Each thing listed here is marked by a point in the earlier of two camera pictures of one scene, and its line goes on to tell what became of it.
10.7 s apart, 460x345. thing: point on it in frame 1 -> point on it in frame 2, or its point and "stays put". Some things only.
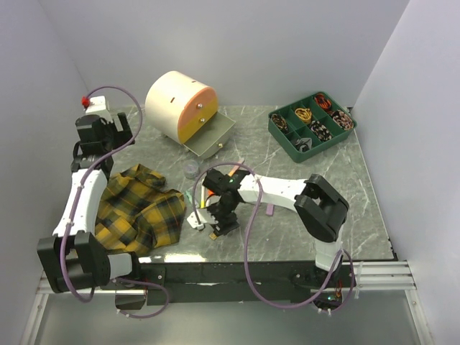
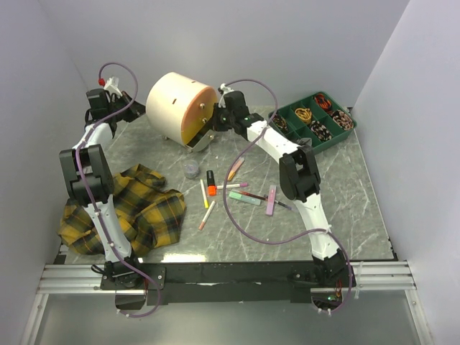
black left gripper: [122, 137] -> [136, 110]
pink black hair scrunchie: [343, 120] stays put
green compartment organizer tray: [298, 128] stays put
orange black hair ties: [323, 100] stays put
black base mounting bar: [234, 282] stays put
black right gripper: [221, 227] -> [216, 111]
